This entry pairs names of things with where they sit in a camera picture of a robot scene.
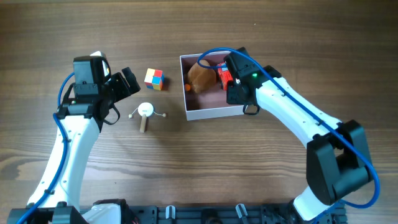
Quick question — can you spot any colourful two-by-two puzzle cube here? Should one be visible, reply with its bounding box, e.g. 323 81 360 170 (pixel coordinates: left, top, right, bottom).
144 68 164 90

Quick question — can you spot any red toy fire truck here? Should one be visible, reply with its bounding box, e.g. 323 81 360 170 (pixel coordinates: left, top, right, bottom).
217 62 233 91

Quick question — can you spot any white wooden rattle drum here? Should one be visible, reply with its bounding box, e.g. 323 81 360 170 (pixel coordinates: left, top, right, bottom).
128 102 167 133

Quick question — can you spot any white cardboard box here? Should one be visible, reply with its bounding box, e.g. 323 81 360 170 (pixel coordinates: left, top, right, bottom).
179 54 243 121

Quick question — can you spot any brown plush toy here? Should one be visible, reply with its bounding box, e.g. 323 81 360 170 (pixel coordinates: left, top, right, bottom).
184 63 217 94

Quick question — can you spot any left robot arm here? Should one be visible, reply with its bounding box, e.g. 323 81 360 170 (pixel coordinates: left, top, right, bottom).
28 51 141 208

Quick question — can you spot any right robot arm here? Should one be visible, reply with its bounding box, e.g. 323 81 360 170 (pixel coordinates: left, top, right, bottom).
224 47 380 223

